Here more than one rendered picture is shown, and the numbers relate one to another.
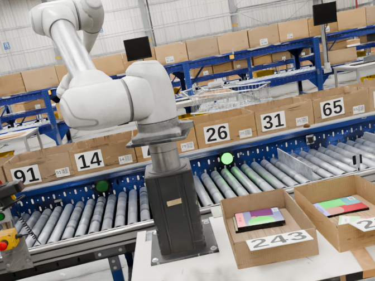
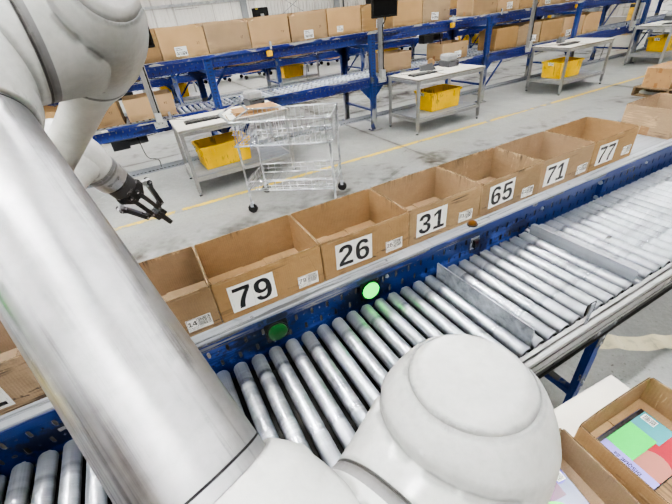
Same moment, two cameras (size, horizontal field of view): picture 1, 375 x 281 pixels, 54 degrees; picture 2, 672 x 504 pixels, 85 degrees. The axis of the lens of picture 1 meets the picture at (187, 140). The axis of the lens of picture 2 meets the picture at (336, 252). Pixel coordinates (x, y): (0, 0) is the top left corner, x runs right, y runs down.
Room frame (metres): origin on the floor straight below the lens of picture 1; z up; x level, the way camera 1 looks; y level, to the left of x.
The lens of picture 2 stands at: (1.20, 0.25, 1.74)
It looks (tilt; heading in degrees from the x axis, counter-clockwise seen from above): 34 degrees down; 341
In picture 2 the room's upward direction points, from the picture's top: 6 degrees counter-clockwise
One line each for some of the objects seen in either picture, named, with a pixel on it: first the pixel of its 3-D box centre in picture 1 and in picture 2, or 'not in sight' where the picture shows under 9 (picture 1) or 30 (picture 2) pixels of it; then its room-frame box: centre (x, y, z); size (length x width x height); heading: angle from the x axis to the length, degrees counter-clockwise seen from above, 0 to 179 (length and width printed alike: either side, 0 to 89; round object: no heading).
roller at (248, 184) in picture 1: (245, 182); (417, 340); (1.96, -0.28, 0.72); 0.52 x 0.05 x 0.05; 6
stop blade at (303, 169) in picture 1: (293, 164); (478, 301); (1.99, -0.57, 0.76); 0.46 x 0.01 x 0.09; 6
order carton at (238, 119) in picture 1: (221, 127); (349, 230); (2.41, -0.24, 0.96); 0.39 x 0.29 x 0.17; 96
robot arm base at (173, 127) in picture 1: (163, 126); not in sight; (1.34, 0.08, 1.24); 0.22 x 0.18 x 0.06; 81
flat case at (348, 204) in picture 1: (337, 207); (644, 448); (1.38, -0.56, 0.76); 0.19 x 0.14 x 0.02; 92
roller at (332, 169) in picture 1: (320, 164); (507, 292); (2.00, -0.73, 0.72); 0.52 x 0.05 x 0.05; 6
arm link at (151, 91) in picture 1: (148, 91); (456, 446); (1.34, 0.11, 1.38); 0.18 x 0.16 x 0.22; 113
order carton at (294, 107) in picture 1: (276, 115); (423, 203); (2.45, -0.63, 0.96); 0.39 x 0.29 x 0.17; 96
